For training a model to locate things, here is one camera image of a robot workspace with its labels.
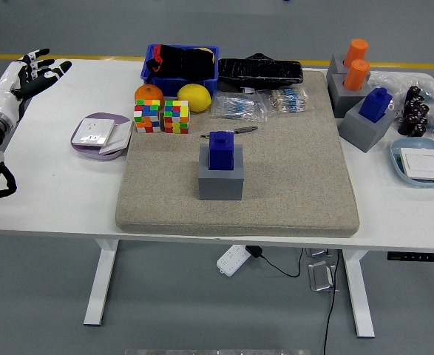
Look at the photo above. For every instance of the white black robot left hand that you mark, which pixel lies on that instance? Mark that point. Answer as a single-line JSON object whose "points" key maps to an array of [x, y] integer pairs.
{"points": [[6, 92]]}

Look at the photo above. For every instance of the blue square seal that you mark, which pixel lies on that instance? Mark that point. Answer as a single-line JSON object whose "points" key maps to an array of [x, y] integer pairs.
{"points": [[221, 151], [375, 105]]}

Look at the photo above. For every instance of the grey seal holder block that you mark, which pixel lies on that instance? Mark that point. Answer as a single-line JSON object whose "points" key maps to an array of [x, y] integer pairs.
{"points": [[361, 133], [344, 101], [220, 186], [335, 66]]}

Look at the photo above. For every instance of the purple tray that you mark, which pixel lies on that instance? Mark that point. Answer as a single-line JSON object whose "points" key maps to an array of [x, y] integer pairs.
{"points": [[91, 153]]}

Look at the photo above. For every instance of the orange fruit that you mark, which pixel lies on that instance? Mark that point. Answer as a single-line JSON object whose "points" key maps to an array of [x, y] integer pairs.
{"points": [[148, 93]]}

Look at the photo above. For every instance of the multicoloured puzzle cube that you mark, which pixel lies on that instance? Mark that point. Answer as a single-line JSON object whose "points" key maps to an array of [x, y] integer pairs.
{"points": [[176, 116], [148, 116]]}

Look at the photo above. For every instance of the blue plastic bin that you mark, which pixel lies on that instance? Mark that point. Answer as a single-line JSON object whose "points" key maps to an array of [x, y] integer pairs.
{"points": [[172, 86]]}

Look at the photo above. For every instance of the black cloth with red trim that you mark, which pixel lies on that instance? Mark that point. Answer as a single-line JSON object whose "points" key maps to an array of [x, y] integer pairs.
{"points": [[187, 61]]}

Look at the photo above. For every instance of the yellow lemon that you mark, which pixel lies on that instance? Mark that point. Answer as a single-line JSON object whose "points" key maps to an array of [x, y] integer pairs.
{"points": [[194, 97]]}

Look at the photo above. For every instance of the yellow fruit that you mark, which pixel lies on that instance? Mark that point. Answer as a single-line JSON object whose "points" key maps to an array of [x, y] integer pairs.
{"points": [[212, 56]]}

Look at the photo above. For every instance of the white table leg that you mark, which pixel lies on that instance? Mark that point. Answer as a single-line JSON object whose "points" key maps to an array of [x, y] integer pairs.
{"points": [[359, 296], [100, 284]]}

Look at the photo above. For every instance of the bag of blue resistors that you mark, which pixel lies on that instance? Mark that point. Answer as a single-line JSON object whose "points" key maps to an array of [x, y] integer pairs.
{"points": [[239, 107]]}

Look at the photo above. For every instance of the small metal pliers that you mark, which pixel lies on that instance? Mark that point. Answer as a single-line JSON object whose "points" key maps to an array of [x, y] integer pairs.
{"points": [[246, 129]]}

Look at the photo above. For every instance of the black wrapped bag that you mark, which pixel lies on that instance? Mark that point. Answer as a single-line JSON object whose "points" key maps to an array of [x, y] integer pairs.
{"points": [[261, 72]]}

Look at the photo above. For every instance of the white power strip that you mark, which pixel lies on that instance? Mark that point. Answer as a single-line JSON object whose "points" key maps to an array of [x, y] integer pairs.
{"points": [[232, 259]]}

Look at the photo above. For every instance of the bag of tan resistors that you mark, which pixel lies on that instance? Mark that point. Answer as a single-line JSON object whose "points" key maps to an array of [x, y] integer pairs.
{"points": [[287, 100]]}

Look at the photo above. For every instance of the grey-brown mat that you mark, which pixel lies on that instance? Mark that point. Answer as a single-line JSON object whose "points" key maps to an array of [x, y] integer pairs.
{"points": [[283, 177]]}

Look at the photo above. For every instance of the black plug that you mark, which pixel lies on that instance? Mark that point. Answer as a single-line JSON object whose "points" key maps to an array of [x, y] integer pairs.
{"points": [[254, 251]]}

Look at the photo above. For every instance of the clear plastic bag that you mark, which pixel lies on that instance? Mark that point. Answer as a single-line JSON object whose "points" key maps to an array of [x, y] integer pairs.
{"points": [[390, 79]]}

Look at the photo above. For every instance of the black cylindrical capacitor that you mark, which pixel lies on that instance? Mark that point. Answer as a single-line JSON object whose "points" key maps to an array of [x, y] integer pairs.
{"points": [[420, 128], [407, 125], [422, 110], [414, 93], [410, 106]]}

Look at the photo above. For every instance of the light blue tray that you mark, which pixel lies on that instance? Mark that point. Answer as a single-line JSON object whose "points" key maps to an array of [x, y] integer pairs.
{"points": [[416, 142]]}

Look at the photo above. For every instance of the black table control panel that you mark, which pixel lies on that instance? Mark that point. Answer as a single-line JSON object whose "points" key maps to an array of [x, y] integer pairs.
{"points": [[416, 256]]}

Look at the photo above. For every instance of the white wall socket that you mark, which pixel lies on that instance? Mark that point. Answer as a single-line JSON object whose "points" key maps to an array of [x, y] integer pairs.
{"points": [[92, 131]]}

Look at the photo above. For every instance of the white switch panel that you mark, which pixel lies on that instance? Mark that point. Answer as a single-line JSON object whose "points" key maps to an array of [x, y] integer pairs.
{"points": [[120, 138], [421, 164]]}

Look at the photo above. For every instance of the silver metal bracket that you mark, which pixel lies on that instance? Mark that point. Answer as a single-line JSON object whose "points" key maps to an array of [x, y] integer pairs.
{"points": [[321, 276], [318, 252]]}

